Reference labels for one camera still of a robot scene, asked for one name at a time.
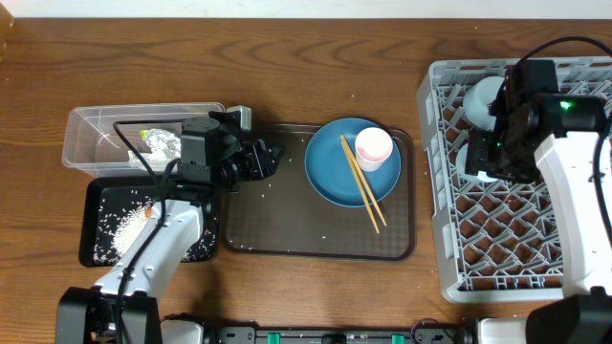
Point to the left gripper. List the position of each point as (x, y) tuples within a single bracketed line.
[(259, 157)]

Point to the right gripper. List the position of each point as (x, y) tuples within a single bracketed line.
[(477, 161)]

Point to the light blue cup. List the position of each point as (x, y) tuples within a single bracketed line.
[(461, 164)]

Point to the light blue bowl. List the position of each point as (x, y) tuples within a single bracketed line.
[(478, 100)]

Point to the white tissue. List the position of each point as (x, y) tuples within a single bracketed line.
[(157, 159)]

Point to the foil snack wrapper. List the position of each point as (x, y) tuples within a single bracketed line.
[(161, 142)]

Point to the white rice pile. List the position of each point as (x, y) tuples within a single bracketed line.
[(120, 220)]

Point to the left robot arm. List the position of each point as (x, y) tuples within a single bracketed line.
[(123, 305)]

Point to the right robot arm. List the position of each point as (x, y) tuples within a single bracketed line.
[(574, 162)]

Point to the grey dishwasher rack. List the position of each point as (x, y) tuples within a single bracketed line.
[(494, 242)]

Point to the black waste tray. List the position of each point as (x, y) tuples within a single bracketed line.
[(90, 216)]

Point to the brown serving tray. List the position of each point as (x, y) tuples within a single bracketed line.
[(283, 214)]

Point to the dark blue plate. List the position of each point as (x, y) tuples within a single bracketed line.
[(328, 170)]

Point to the clear plastic bin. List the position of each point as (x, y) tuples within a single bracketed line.
[(92, 146)]

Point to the left wooden chopstick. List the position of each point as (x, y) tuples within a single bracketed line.
[(349, 156)]

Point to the wooden chopstick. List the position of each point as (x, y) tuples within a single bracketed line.
[(349, 156), (372, 199)]

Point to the right wooden chopstick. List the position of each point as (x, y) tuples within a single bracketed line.
[(372, 199)]

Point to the white pink cup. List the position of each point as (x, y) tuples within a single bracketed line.
[(373, 147)]

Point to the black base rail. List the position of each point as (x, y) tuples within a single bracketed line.
[(311, 336)]

